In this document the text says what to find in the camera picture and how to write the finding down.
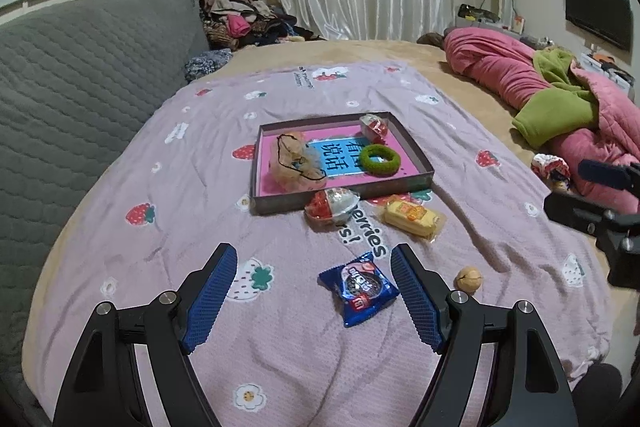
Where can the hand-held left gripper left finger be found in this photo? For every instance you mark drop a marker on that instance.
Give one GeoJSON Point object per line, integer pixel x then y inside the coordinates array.
{"type": "Point", "coordinates": [210, 302]}

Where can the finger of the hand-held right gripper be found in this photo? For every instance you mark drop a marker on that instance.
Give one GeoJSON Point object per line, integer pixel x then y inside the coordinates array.
{"type": "Point", "coordinates": [570, 209]}
{"type": "Point", "coordinates": [607, 174]}

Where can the purple printed blanket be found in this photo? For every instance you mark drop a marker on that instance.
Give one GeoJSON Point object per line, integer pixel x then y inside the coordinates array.
{"type": "Point", "coordinates": [150, 257]}

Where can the small yellow snack pack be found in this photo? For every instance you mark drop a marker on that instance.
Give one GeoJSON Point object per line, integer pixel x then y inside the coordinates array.
{"type": "Point", "coordinates": [410, 217]}

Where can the dark grey shallow box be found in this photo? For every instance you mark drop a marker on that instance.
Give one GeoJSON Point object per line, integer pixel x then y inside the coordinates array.
{"type": "Point", "coordinates": [280, 203]}

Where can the white storage cabinet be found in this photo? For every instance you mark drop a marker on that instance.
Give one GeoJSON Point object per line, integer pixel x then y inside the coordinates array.
{"type": "Point", "coordinates": [607, 67]}

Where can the pink and blue book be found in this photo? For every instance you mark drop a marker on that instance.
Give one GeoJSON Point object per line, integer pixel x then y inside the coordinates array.
{"type": "Point", "coordinates": [345, 179]}

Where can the walnut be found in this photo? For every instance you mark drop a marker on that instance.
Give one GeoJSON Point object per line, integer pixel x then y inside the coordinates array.
{"type": "Point", "coordinates": [468, 280]}

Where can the beige sheer scrunchie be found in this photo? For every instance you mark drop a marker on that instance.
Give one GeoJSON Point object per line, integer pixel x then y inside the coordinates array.
{"type": "Point", "coordinates": [290, 174]}

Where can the grey dresser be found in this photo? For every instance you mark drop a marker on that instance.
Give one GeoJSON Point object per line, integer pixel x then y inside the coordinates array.
{"type": "Point", "coordinates": [487, 23]}

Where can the pile of clothes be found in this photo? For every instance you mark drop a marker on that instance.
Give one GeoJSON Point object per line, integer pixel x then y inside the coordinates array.
{"type": "Point", "coordinates": [240, 22]}

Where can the brown pillow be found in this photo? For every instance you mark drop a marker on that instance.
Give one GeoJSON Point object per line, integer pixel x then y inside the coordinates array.
{"type": "Point", "coordinates": [431, 41]}

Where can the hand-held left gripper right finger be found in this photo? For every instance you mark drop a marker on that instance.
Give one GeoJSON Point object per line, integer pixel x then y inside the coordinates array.
{"type": "Point", "coordinates": [417, 302]}

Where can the green fleece blanket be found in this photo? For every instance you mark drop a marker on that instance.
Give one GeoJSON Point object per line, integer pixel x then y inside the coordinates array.
{"type": "Point", "coordinates": [555, 112]}

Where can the blue patterned cloth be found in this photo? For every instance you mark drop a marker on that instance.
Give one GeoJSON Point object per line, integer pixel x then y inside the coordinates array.
{"type": "Point", "coordinates": [207, 64]}

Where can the black television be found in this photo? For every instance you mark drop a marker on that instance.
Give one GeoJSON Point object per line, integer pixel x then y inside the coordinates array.
{"type": "Point", "coordinates": [597, 12]}

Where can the blue cookie packet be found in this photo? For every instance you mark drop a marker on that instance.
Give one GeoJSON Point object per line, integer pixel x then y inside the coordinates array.
{"type": "Point", "coordinates": [357, 292]}

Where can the grey quilted headboard cover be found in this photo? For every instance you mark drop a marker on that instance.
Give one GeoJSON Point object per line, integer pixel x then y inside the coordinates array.
{"type": "Point", "coordinates": [75, 82]}

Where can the pink quilt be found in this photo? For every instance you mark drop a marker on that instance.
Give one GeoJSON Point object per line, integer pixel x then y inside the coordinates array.
{"type": "Point", "coordinates": [490, 62]}

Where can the blue and red capsule toy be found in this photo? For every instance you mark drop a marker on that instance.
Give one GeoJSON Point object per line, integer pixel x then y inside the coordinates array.
{"type": "Point", "coordinates": [372, 127]}

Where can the green fuzzy scrunchie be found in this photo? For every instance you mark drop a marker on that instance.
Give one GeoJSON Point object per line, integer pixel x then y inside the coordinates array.
{"type": "Point", "coordinates": [367, 164]}

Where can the dark cloth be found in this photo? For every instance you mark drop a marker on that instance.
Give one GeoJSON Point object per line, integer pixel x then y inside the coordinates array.
{"type": "Point", "coordinates": [600, 387]}

